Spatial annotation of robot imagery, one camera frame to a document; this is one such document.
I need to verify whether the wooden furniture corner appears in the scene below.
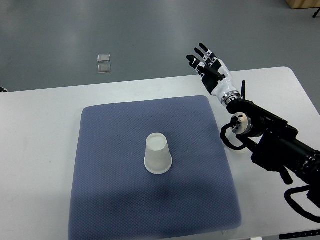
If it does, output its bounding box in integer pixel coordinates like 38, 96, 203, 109
285, 0, 320, 10

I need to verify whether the white paper cup on mat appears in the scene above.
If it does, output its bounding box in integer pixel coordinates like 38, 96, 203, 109
144, 132, 173, 175

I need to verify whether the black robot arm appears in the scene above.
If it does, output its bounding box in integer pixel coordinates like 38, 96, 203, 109
220, 82, 320, 185

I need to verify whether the black tripod leg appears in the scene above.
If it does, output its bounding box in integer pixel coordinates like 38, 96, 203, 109
312, 8, 320, 18

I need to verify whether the white paper cup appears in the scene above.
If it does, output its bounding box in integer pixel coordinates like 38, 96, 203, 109
144, 132, 173, 175
226, 129, 249, 154

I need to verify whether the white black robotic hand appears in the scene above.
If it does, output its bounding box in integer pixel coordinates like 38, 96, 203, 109
186, 43, 241, 106

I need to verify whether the black object at table edge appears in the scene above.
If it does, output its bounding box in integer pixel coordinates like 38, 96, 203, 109
279, 229, 320, 240

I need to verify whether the blue textured fabric mat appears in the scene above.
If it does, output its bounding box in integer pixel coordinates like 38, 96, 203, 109
68, 96, 242, 240

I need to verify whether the dark object at left edge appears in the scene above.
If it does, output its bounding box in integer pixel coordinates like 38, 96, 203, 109
0, 87, 9, 93

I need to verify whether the upper metal floor plate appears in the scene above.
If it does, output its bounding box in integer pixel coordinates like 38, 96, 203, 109
97, 53, 111, 63

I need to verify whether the black looped cable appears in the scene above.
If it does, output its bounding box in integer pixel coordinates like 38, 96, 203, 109
284, 185, 320, 224

